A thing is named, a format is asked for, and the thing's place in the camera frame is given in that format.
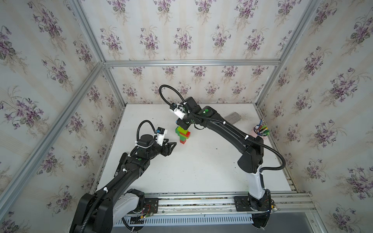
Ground lime long lego brick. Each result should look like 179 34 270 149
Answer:
177 127 189 135

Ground green long lego brick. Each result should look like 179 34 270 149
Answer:
175 127 180 136

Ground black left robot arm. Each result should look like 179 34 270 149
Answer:
70 134 177 233

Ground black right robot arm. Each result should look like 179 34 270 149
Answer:
170 97 286 211

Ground grey eraser block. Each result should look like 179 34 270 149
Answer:
224 112 241 125

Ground pink pen cup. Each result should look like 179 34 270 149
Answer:
253 130 263 137

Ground colourful pens bundle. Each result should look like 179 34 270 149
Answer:
253 118 270 137

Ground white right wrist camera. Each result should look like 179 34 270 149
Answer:
170 102 189 120

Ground black left camera cable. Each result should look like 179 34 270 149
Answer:
136 119 158 143

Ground black camera cable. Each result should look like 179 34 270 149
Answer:
158 84 187 107
136 119 158 143

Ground black right camera cable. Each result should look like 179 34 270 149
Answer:
158 84 187 107

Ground aluminium mounting rail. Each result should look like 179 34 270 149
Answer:
141 191 317 216

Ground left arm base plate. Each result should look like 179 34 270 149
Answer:
128 198 159 216

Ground white slotted cable duct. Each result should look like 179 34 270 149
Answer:
114 214 254 227

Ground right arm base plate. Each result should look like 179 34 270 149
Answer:
234 195 275 212

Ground aluminium frame profiles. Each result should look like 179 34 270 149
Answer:
1 1 320 216

